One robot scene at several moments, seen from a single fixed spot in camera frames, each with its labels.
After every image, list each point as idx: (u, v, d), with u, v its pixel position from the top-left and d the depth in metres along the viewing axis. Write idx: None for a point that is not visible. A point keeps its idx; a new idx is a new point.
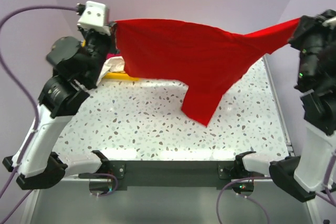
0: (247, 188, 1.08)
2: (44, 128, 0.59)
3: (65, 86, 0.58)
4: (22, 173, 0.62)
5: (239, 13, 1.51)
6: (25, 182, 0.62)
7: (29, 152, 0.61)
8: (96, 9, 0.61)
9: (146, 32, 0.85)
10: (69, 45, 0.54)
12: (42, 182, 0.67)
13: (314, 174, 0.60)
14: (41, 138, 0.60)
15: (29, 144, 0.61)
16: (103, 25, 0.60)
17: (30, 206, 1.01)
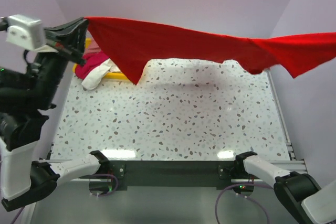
0: (248, 188, 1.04)
2: (6, 159, 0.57)
3: (13, 117, 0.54)
4: (5, 197, 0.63)
5: (243, 12, 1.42)
6: (10, 204, 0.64)
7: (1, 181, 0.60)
8: (18, 28, 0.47)
9: (121, 28, 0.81)
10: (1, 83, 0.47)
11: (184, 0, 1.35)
12: (32, 198, 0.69)
13: (327, 212, 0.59)
14: (8, 167, 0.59)
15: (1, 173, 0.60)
16: (31, 49, 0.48)
17: (30, 208, 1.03)
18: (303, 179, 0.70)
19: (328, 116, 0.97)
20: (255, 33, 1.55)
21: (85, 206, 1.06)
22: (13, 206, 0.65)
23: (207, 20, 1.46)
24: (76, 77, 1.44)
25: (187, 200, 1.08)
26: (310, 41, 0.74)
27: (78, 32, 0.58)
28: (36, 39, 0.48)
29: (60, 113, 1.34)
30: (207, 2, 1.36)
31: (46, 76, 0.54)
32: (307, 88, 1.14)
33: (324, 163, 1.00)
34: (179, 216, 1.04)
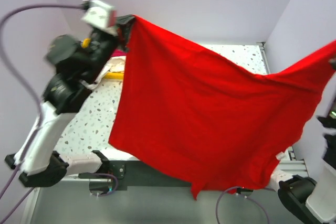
0: (247, 188, 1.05)
2: (48, 125, 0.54)
3: (69, 84, 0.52)
4: (24, 171, 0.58)
5: (243, 11, 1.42)
6: (28, 180, 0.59)
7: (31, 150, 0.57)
8: (100, 9, 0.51)
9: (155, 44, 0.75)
10: (65, 46, 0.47)
11: None
12: (44, 180, 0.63)
13: (329, 208, 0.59)
14: (41, 137, 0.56)
15: (33, 141, 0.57)
16: (104, 28, 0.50)
17: (29, 209, 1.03)
18: (305, 183, 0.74)
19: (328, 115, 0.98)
20: (254, 33, 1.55)
21: (85, 206, 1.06)
22: (31, 182, 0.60)
23: (207, 19, 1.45)
24: None
25: (188, 200, 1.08)
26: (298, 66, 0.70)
27: (125, 30, 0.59)
28: (111, 20, 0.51)
29: None
30: (206, 1, 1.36)
31: (102, 51, 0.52)
32: None
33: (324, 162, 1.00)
34: (179, 215, 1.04)
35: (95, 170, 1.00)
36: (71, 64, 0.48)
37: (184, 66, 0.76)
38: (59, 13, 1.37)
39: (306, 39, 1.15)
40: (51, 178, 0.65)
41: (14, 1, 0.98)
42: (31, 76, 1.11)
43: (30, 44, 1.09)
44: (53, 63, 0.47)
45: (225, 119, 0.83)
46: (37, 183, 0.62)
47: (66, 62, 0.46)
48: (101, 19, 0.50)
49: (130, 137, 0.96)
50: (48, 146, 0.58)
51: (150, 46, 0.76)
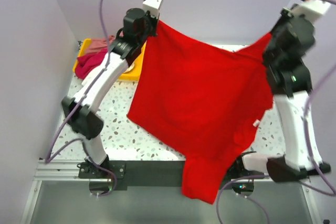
0: (247, 188, 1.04)
2: (113, 67, 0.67)
3: (129, 42, 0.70)
4: (87, 104, 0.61)
5: (244, 11, 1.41)
6: (90, 113, 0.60)
7: (95, 86, 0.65)
8: None
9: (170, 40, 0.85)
10: (138, 11, 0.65)
11: None
12: (94, 126, 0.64)
13: (295, 142, 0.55)
14: (108, 75, 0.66)
15: (98, 78, 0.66)
16: (157, 8, 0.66)
17: (29, 209, 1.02)
18: None
19: None
20: (255, 33, 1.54)
21: (85, 206, 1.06)
22: (90, 119, 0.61)
23: (208, 20, 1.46)
24: (76, 77, 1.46)
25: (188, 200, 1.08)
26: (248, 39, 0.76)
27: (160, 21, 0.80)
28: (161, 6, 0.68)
29: (60, 113, 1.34)
30: (208, 2, 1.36)
31: (153, 24, 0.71)
32: None
33: None
34: (179, 215, 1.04)
35: (100, 160, 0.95)
36: (139, 25, 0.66)
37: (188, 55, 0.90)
38: (59, 13, 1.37)
39: None
40: (95, 127, 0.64)
41: (15, 2, 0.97)
42: (33, 77, 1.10)
43: (32, 45, 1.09)
44: (128, 23, 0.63)
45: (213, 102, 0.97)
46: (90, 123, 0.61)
47: (139, 22, 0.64)
48: (158, 2, 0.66)
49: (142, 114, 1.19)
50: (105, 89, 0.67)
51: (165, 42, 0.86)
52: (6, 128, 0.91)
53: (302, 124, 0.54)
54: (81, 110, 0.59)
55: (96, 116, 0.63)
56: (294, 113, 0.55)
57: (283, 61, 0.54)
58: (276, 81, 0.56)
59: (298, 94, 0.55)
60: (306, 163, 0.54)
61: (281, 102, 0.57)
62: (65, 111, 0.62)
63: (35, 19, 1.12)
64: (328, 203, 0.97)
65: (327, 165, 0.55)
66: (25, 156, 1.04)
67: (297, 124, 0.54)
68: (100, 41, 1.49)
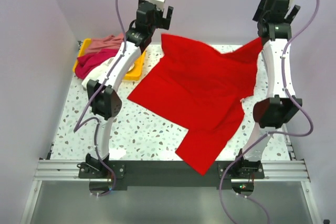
0: (247, 188, 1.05)
2: (129, 53, 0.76)
3: (141, 31, 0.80)
4: (109, 85, 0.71)
5: (244, 12, 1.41)
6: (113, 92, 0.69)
7: (116, 69, 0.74)
8: None
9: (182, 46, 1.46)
10: (149, 5, 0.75)
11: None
12: (115, 103, 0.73)
13: (272, 78, 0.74)
14: (127, 60, 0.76)
15: (118, 62, 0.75)
16: (163, 1, 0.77)
17: (29, 209, 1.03)
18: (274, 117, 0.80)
19: (329, 115, 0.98)
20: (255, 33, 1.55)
21: (85, 206, 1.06)
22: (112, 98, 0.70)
23: (208, 20, 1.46)
24: (77, 77, 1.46)
25: (188, 200, 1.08)
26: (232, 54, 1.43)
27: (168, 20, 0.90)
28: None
29: (60, 113, 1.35)
30: (207, 2, 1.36)
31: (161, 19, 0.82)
32: (307, 87, 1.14)
33: (324, 162, 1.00)
34: (179, 215, 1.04)
35: (105, 152, 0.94)
36: (150, 16, 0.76)
37: (190, 49, 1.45)
38: (59, 13, 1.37)
39: (307, 40, 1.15)
40: (115, 106, 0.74)
41: (15, 3, 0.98)
42: (33, 77, 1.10)
43: (32, 46, 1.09)
44: (142, 14, 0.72)
45: (211, 85, 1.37)
46: (112, 100, 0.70)
47: (149, 13, 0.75)
48: None
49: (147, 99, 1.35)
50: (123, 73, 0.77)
51: (178, 44, 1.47)
52: (6, 127, 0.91)
53: (280, 62, 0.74)
54: (105, 90, 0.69)
55: (117, 96, 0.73)
56: (274, 53, 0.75)
57: (265, 23, 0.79)
58: (263, 31, 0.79)
59: (279, 40, 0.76)
60: (281, 92, 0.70)
61: (266, 48, 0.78)
62: (90, 92, 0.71)
63: (35, 19, 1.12)
64: (328, 203, 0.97)
65: (300, 100, 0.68)
66: (25, 156, 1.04)
67: (276, 61, 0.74)
68: (100, 41, 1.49)
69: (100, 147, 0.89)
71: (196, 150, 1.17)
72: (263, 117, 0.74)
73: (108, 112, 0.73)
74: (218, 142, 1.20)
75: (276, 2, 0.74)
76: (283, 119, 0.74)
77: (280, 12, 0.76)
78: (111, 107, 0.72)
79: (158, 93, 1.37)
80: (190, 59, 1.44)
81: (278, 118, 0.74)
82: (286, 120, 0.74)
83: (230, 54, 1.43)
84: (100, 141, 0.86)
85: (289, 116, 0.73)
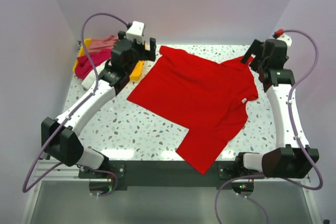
0: (247, 188, 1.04)
2: (101, 93, 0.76)
3: (117, 72, 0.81)
4: (70, 126, 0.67)
5: (243, 12, 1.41)
6: (72, 135, 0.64)
7: (82, 108, 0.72)
8: (138, 24, 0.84)
9: (181, 54, 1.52)
10: (126, 45, 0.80)
11: None
12: (74, 149, 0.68)
13: (281, 128, 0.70)
14: (95, 100, 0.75)
15: (87, 100, 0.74)
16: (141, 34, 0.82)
17: (31, 205, 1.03)
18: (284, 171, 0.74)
19: (329, 116, 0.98)
20: (254, 34, 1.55)
21: (85, 206, 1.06)
22: (70, 142, 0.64)
23: (208, 20, 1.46)
24: (76, 77, 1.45)
25: (188, 200, 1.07)
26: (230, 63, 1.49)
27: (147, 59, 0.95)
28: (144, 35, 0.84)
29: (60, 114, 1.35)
30: (207, 2, 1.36)
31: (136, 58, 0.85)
32: (306, 88, 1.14)
33: (324, 162, 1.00)
34: (179, 216, 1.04)
35: (100, 163, 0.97)
36: (126, 55, 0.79)
37: (190, 56, 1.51)
38: (59, 14, 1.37)
39: (307, 40, 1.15)
40: (73, 153, 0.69)
41: (14, 3, 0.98)
42: (33, 78, 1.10)
43: (32, 46, 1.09)
44: (117, 53, 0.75)
45: (211, 89, 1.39)
46: (69, 147, 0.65)
47: (126, 53, 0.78)
48: (140, 30, 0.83)
49: (147, 102, 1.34)
50: (90, 113, 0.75)
51: (177, 54, 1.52)
52: (6, 128, 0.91)
53: (286, 107, 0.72)
54: (62, 134, 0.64)
55: (75, 141, 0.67)
56: (280, 98, 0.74)
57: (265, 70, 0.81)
58: (264, 77, 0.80)
59: (281, 85, 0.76)
60: (292, 141, 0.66)
61: (270, 94, 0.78)
62: (45, 134, 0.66)
63: (35, 19, 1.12)
64: (328, 203, 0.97)
65: (315, 153, 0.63)
66: (25, 156, 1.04)
67: (283, 107, 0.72)
68: (100, 41, 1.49)
69: (87, 163, 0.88)
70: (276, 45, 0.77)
71: (197, 151, 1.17)
72: (273, 174, 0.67)
73: (63, 158, 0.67)
74: (219, 142, 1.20)
75: (275, 50, 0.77)
76: (298, 176, 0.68)
77: (279, 59, 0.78)
78: (66, 153, 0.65)
79: (158, 94, 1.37)
80: (190, 65, 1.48)
81: (293, 175, 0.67)
82: (302, 176, 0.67)
83: (229, 62, 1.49)
84: (85, 160, 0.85)
85: (305, 172, 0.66)
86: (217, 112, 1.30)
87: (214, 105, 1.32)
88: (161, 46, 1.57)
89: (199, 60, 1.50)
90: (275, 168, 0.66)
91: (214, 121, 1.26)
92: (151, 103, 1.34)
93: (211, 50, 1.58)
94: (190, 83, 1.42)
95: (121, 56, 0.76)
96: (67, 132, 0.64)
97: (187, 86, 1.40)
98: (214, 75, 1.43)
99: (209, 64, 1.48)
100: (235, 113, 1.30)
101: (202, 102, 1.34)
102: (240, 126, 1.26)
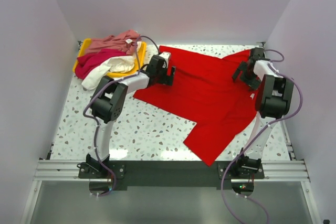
0: (247, 188, 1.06)
2: (143, 76, 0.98)
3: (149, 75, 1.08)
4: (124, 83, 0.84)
5: (243, 13, 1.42)
6: (125, 88, 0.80)
7: (131, 78, 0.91)
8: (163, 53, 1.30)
9: (180, 54, 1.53)
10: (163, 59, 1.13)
11: None
12: (121, 103, 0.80)
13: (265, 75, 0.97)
14: (138, 79, 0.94)
15: (132, 77, 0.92)
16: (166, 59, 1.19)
17: (30, 206, 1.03)
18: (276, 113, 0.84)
19: (329, 116, 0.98)
20: (254, 34, 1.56)
21: (85, 205, 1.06)
22: (123, 92, 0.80)
23: (208, 20, 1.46)
24: (76, 77, 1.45)
25: (188, 200, 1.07)
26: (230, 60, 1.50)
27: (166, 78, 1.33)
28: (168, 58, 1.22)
29: (60, 113, 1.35)
30: (207, 2, 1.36)
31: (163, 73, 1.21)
32: (306, 88, 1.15)
33: (324, 162, 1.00)
34: (179, 216, 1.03)
35: (104, 157, 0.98)
36: (159, 65, 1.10)
37: (189, 56, 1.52)
38: (59, 14, 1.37)
39: (307, 40, 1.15)
40: (118, 108, 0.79)
41: (13, 3, 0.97)
42: (33, 78, 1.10)
43: (31, 46, 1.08)
44: (157, 59, 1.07)
45: (214, 85, 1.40)
46: (121, 97, 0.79)
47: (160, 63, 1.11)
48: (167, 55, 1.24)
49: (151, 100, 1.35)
50: (130, 86, 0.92)
51: (176, 53, 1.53)
52: (4, 128, 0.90)
53: (267, 66, 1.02)
54: (119, 85, 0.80)
55: (122, 100, 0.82)
56: (261, 63, 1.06)
57: (251, 60, 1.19)
58: (251, 63, 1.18)
59: (262, 61, 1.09)
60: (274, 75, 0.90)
61: (255, 67, 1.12)
62: (101, 86, 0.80)
63: (34, 19, 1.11)
64: (329, 203, 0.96)
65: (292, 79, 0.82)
66: (26, 156, 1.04)
67: (265, 66, 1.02)
68: (100, 41, 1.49)
69: (100, 148, 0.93)
70: (256, 49, 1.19)
71: (204, 147, 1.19)
72: (264, 99, 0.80)
73: (109, 107, 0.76)
74: (224, 138, 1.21)
75: (256, 50, 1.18)
76: (285, 106, 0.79)
77: (260, 55, 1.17)
78: (115, 101, 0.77)
79: (164, 88, 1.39)
80: (190, 64, 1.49)
81: (280, 102, 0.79)
82: (288, 104, 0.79)
83: (230, 59, 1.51)
84: (101, 142, 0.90)
85: (289, 97, 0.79)
86: (222, 106, 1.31)
87: (218, 102, 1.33)
88: (160, 46, 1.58)
89: (199, 59, 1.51)
90: (264, 91, 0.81)
91: (220, 117, 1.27)
92: (154, 102, 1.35)
93: (211, 50, 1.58)
94: (192, 81, 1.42)
95: (158, 62, 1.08)
96: (123, 85, 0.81)
97: (189, 84, 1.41)
98: (217, 72, 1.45)
99: (210, 62, 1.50)
100: (241, 108, 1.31)
101: (206, 98, 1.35)
102: (245, 121, 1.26)
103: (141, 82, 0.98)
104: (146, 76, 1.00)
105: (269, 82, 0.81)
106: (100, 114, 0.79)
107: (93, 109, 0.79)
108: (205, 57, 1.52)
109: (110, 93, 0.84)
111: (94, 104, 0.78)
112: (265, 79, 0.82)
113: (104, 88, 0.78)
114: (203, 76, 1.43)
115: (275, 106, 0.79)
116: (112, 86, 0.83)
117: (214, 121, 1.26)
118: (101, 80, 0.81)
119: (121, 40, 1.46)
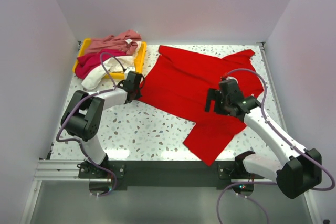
0: (248, 188, 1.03)
2: (119, 91, 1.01)
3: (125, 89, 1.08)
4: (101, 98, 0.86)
5: (243, 13, 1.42)
6: (100, 102, 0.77)
7: (107, 93, 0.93)
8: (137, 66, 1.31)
9: (180, 54, 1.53)
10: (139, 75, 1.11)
11: None
12: (97, 118, 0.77)
13: (276, 150, 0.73)
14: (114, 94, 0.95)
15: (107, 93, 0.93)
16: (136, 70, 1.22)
17: (30, 206, 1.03)
18: None
19: (329, 115, 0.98)
20: (254, 34, 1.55)
21: (85, 205, 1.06)
22: (100, 106, 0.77)
23: (207, 20, 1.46)
24: (76, 77, 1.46)
25: (188, 200, 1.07)
26: (230, 59, 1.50)
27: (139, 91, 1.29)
28: None
29: (60, 114, 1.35)
30: (207, 3, 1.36)
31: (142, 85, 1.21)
32: (306, 88, 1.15)
33: (324, 163, 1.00)
34: (179, 216, 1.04)
35: (101, 160, 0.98)
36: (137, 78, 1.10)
37: (189, 56, 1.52)
38: (59, 13, 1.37)
39: (307, 40, 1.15)
40: (93, 125, 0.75)
41: (13, 3, 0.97)
42: (33, 77, 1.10)
43: (31, 46, 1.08)
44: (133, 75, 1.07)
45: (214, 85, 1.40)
46: (96, 112, 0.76)
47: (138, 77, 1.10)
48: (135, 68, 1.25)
49: (150, 100, 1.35)
50: (108, 102, 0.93)
51: (176, 53, 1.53)
52: (4, 127, 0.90)
53: (268, 127, 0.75)
54: (94, 99, 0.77)
55: (99, 115, 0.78)
56: (258, 121, 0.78)
57: (234, 107, 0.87)
58: (237, 110, 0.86)
59: (253, 110, 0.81)
60: (292, 152, 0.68)
61: (248, 121, 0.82)
62: (74, 102, 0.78)
63: (34, 18, 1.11)
64: (329, 203, 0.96)
65: (316, 152, 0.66)
66: (26, 155, 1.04)
67: (265, 127, 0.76)
68: (100, 41, 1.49)
69: (92, 157, 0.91)
70: (229, 84, 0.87)
71: (205, 147, 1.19)
72: (297, 189, 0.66)
73: (84, 125, 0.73)
74: (224, 138, 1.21)
75: (230, 86, 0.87)
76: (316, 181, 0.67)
77: (237, 92, 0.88)
78: (90, 117, 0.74)
79: (164, 88, 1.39)
80: (190, 64, 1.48)
81: (311, 182, 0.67)
82: (319, 178, 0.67)
83: (230, 59, 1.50)
84: (90, 152, 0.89)
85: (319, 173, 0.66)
86: None
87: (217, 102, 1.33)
88: (160, 46, 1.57)
89: (199, 59, 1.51)
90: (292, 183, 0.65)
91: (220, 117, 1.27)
92: (153, 102, 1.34)
93: (211, 50, 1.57)
94: (193, 81, 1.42)
95: (136, 77, 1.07)
96: (98, 99, 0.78)
97: (189, 84, 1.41)
98: (217, 72, 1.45)
99: (210, 61, 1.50)
100: None
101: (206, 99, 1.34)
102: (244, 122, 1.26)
103: (118, 97, 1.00)
104: (123, 91, 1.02)
105: (297, 173, 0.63)
106: (74, 133, 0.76)
107: (69, 130, 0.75)
108: (205, 56, 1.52)
109: (85, 109, 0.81)
111: (67, 124, 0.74)
112: (291, 171, 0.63)
113: (78, 104, 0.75)
114: (203, 75, 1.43)
115: (307, 187, 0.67)
116: (86, 100, 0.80)
117: (214, 121, 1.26)
118: (73, 95, 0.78)
119: (121, 40, 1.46)
